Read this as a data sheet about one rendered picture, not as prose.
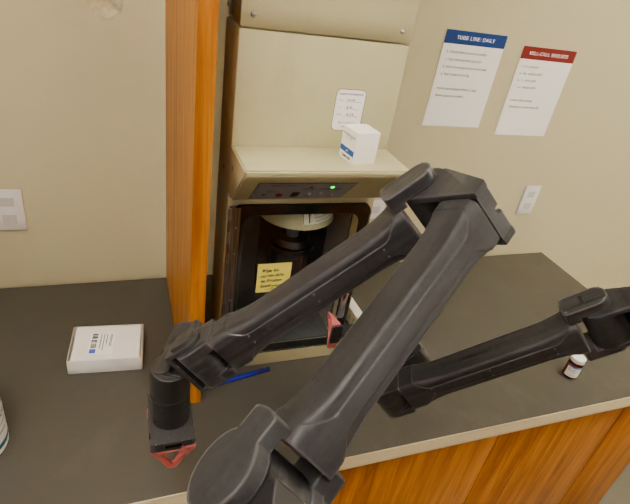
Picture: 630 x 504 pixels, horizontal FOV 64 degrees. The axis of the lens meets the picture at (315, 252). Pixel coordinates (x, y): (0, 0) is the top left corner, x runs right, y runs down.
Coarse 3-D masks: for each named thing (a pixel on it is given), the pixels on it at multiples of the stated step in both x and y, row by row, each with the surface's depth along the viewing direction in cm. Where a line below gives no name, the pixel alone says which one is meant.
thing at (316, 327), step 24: (264, 216) 102; (288, 216) 104; (312, 216) 105; (336, 216) 107; (360, 216) 109; (240, 240) 103; (264, 240) 105; (288, 240) 107; (312, 240) 109; (336, 240) 111; (240, 264) 106; (240, 288) 110; (288, 336) 122; (312, 336) 125
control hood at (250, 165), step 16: (240, 160) 88; (256, 160) 88; (272, 160) 89; (288, 160) 90; (304, 160) 92; (320, 160) 93; (336, 160) 94; (384, 160) 98; (240, 176) 87; (256, 176) 85; (272, 176) 86; (288, 176) 87; (304, 176) 88; (320, 176) 89; (336, 176) 90; (352, 176) 91; (368, 176) 92; (384, 176) 94; (240, 192) 92; (352, 192) 101; (368, 192) 102
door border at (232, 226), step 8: (232, 208) 98; (240, 208) 99; (232, 216) 99; (240, 216) 100; (232, 224) 100; (232, 232) 101; (232, 240) 102; (232, 248) 103; (232, 256) 104; (232, 264) 105; (224, 272) 106; (232, 272) 107; (232, 280) 108; (224, 288) 108; (232, 288) 109; (232, 296) 110; (232, 304) 111; (224, 312) 111
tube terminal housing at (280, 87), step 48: (240, 48) 84; (288, 48) 86; (336, 48) 89; (384, 48) 92; (240, 96) 88; (288, 96) 91; (384, 96) 97; (240, 144) 93; (288, 144) 96; (336, 144) 100; (384, 144) 103
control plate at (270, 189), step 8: (264, 184) 89; (272, 184) 89; (280, 184) 90; (288, 184) 91; (296, 184) 91; (304, 184) 92; (312, 184) 92; (320, 184) 93; (328, 184) 93; (336, 184) 94; (344, 184) 95; (352, 184) 95; (256, 192) 93; (264, 192) 93; (272, 192) 94; (280, 192) 94; (288, 192) 95; (304, 192) 96; (312, 192) 97; (320, 192) 98; (328, 192) 98; (336, 192) 99; (344, 192) 100
